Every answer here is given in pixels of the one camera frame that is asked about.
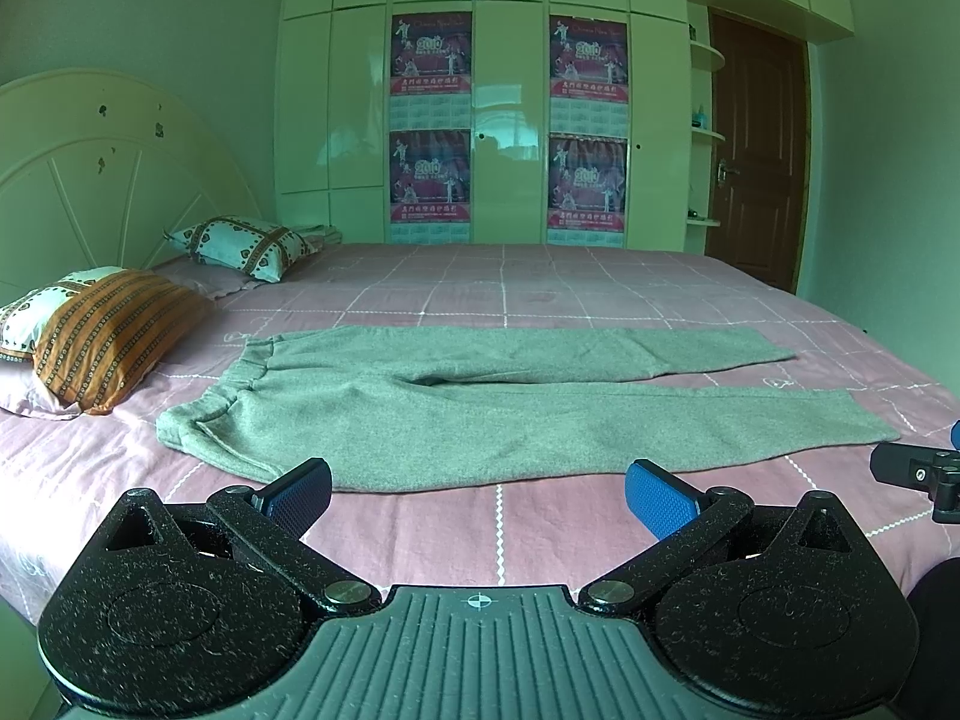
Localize calendar poster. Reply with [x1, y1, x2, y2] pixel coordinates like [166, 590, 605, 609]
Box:
[547, 135, 626, 234]
[548, 16, 630, 104]
[389, 11, 472, 96]
[389, 130, 470, 224]

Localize grey knit pants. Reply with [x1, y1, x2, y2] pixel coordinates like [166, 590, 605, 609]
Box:
[156, 325, 893, 494]

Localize lower right calendar poster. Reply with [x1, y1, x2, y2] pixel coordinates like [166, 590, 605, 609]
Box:
[547, 135, 626, 234]

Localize upper left calendar poster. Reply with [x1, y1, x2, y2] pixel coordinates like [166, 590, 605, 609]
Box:
[389, 11, 472, 96]

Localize white patterned far pillow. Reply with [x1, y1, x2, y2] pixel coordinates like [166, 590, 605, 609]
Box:
[164, 216, 319, 283]

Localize white patterned pillow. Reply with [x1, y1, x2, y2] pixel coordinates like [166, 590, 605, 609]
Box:
[164, 216, 319, 283]
[0, 266, 122, 362]

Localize dark brown wooden door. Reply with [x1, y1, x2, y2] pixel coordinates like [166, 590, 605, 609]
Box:
[704, 10, 811, 293]

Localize pink pillow under orange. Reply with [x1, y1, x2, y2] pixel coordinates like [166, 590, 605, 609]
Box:
[0, 361, 82, 421]

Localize upper right calendar poster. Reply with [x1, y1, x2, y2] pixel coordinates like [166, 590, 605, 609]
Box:
[548, 16, 630, 104]

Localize orange striped pillow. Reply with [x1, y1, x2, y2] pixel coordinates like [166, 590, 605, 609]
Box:
[32, 270, 215, 415]

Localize white patterned near pillow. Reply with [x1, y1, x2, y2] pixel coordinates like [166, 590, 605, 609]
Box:
[0, 266, 122, 362]

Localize lower left calendar poster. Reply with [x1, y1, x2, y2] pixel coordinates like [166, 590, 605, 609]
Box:
[389, 130, 470, 224]

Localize cream corner shelf unit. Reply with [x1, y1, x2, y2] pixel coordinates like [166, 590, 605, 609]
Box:
[686, 2, 726, 232]

